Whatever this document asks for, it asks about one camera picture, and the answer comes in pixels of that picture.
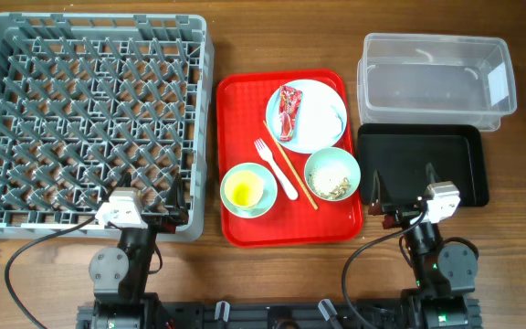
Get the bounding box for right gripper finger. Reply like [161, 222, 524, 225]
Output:
[370, 170, 382, 206]
[426, 163, 440, 185]

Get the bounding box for rice and peanut scraps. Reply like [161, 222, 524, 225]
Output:
[309, 166, 351, 200]

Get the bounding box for green bowl with leftovers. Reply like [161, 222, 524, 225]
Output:
[304, 147, 361, 202]

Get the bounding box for yellow plastic cup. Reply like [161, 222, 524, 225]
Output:
[223, 170, 264, 208]

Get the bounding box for light blue bowl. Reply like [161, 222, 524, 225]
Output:
[220, 163, 278, 219]

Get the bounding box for red snack wrapper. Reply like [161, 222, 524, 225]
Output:
[279, 85, 302, 142]

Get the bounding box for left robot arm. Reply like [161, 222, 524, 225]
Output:
[77, 174, 189, 329]

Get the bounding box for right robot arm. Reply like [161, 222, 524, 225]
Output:
[369, 164, 482, 328]

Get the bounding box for black waste tray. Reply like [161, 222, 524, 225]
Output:
[356, 123, 489, 207]

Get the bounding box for grey dishwasher rack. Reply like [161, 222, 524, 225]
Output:
[0, 13, 215, 242]

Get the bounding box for red plastic tray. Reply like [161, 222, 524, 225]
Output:
[216, 69, 363, 248]

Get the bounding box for white plastic fork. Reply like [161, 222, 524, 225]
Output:
[254, 139, 299, 200]

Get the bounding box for clear plastic bin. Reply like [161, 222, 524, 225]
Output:
[357, 33, 518, 132]

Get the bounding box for wooden chopstick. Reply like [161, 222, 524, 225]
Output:
[263, 121, 318, 210]

